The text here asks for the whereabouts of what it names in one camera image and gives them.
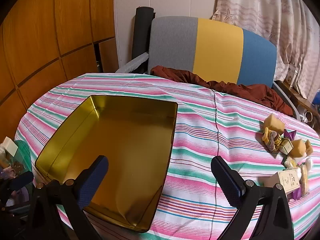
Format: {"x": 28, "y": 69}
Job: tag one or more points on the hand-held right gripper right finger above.
{"x": 227, "y": 182}

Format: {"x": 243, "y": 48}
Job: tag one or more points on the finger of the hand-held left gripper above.
{"x": 18, "y": 182}

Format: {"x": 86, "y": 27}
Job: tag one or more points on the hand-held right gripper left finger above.
{"x": 93, "y": 180}

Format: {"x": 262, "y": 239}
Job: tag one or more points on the gold metal tin box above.
{"x": 120, "y": 140}

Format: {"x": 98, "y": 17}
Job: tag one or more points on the yellow patterned sock bundle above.
{"x": 271, "y": 140}

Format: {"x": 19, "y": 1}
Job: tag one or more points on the clear plastic bag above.
{"x": 291, "y": 161}

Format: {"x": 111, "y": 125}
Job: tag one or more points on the large yellow sponge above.
{"x": 274, "y": 123}

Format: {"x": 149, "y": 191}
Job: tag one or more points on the purple snack packet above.
{"x": 289, "y": 134}
{"x": 297, "y": 194}

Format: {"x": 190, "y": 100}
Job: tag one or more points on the white cube box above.
{"x": 10, "y": 146}

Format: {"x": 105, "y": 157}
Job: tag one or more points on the striped pink green tablecloth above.
{"x": 200, "y": 135}

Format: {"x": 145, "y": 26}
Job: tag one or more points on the large cream printed carton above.
{"x": 282, "y": 181}

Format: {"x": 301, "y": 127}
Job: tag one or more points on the small cream carton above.
{"x": 286, "y": 146}

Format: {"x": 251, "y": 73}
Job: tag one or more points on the pale yellow snack pack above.
{"x": 304, "y": 180}

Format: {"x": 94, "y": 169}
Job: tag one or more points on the pink plastic case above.
{"x": 282, "y": 120}

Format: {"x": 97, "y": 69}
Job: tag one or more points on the red-brown cloth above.
{"x": 255, "y": 92}

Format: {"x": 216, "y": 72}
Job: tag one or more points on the wooden desk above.
{"x": 300, "y": 97}

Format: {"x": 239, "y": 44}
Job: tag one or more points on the white foam piece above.
{"x": 131, "y": 63}

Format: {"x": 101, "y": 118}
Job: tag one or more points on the white box on desk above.
{"x": 292, "y": 73}

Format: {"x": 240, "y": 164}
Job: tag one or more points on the grey yellow blue chair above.
{"x": 217, "y": 47}

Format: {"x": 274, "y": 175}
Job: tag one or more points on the black rolled mat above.
{"x": 141, "y": 32}

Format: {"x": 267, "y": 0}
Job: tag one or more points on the wooden wardrobe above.
{"x": 50, "y": 30}

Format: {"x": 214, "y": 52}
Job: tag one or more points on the beige patterned curtain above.
{"x": 275, "y": 10}

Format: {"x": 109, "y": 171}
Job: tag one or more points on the grey metal bed rail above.
{"x": 287, "y": 100}

